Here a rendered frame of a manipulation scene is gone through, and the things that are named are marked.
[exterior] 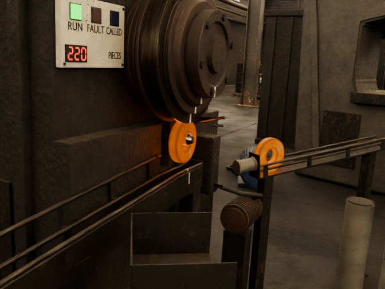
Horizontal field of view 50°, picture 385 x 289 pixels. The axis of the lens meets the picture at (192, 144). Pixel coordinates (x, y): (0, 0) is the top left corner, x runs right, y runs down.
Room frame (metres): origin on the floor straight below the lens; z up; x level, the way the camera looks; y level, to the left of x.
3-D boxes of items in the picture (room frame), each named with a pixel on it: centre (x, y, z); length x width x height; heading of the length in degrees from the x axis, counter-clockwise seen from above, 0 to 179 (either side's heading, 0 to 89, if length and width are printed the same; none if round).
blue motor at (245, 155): (3.62, -0.58, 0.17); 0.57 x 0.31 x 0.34; 174
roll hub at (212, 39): (1.37, -0.05, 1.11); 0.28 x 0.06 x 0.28; 154
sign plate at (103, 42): (1.16, 0.29, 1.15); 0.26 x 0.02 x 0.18; 154
